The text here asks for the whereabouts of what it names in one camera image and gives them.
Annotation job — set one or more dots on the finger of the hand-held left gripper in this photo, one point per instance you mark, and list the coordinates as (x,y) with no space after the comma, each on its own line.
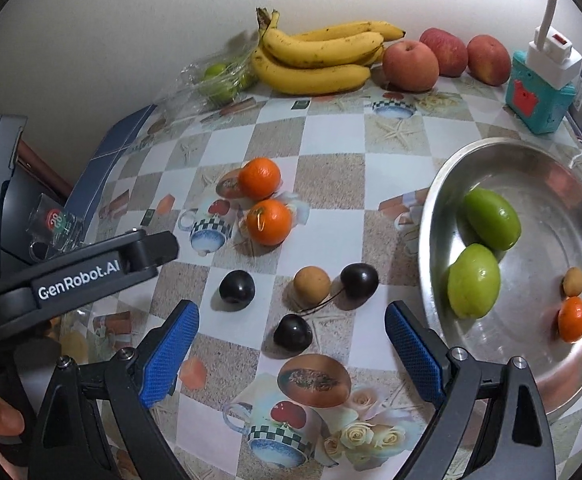
(156,250)

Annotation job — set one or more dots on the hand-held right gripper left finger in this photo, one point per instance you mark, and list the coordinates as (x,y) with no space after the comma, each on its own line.
(171,355)

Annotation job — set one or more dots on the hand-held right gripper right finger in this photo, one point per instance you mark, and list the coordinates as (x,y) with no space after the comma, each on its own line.
(416,355)

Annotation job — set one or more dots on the dark cherry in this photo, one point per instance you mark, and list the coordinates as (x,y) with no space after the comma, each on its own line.
(237,287)
(293,335)
(359,283)

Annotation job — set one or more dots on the green jujube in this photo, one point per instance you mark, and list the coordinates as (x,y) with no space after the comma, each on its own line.
(473,282)
(492,220)

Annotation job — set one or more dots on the steel bowl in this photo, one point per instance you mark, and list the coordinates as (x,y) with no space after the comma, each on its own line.
(531,345)

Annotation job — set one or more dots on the orange tangerine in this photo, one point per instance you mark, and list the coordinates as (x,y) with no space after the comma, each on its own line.
(269,222)
(572,320)
(259,178)

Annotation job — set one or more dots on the brown longan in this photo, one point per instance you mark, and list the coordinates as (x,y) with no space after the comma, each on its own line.
(311,285)
(574,282)

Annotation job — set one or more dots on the cluster of small green fruits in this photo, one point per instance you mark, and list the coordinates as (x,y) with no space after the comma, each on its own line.
(223,85)

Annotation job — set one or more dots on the glass mug with label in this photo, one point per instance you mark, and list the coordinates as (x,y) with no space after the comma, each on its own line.
(51,220)

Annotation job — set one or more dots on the brown wooden bar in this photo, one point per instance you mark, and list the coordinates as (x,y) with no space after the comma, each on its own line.
(41,165)

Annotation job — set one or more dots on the bag of green fruit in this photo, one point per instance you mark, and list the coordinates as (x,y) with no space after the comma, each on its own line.
(186,80)

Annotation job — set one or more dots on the checkered printed tablecloth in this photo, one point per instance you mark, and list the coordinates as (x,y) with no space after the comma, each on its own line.
(331,180)

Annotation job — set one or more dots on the yellow banana bunch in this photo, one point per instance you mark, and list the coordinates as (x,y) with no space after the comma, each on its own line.
(311,77)

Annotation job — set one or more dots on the teal box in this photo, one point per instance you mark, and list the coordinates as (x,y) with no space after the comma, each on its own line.
(531,102)

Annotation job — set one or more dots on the red apple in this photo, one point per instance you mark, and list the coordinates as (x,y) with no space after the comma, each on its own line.
(448,50)
(488,60)
(411,67)

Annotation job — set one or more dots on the white power adapter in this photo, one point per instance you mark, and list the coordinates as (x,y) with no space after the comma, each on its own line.
(556,62)

